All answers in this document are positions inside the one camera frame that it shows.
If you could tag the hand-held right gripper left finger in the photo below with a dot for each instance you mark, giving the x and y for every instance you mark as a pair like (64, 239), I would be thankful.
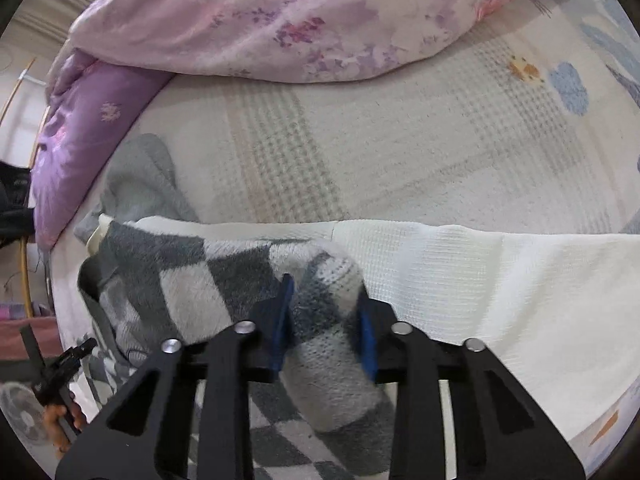
(281, 321)

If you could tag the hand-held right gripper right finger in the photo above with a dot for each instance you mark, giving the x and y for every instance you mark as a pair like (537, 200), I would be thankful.
(368, 346)

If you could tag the grey white checkered sweater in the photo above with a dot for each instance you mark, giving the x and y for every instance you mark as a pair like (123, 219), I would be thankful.
(210, 285)

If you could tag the person's left hand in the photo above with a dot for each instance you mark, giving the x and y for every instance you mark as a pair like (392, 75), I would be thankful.
(59, 422)

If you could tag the white electric fan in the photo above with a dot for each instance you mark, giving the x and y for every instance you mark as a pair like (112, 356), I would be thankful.
(20, 412)

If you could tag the yellow pole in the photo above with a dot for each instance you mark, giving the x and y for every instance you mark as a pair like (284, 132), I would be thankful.
(26, 280)

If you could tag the white waffle knit garment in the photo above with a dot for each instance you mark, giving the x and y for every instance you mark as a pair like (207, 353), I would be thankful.
(500, 300)

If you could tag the dark cloth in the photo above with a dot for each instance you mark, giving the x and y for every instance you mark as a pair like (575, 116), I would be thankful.
(14, 200)

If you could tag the printed cream bed sheet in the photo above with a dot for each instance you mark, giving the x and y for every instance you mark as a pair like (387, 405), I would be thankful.
(400, 150)

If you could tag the grey knit cloth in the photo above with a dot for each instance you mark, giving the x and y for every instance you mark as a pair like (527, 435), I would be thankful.
(140, 180)

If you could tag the purple pillow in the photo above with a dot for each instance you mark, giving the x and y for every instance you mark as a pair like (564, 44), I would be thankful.
(85, 135)

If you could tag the pink floral quilt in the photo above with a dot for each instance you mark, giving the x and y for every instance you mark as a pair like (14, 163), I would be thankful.
(300, 15)

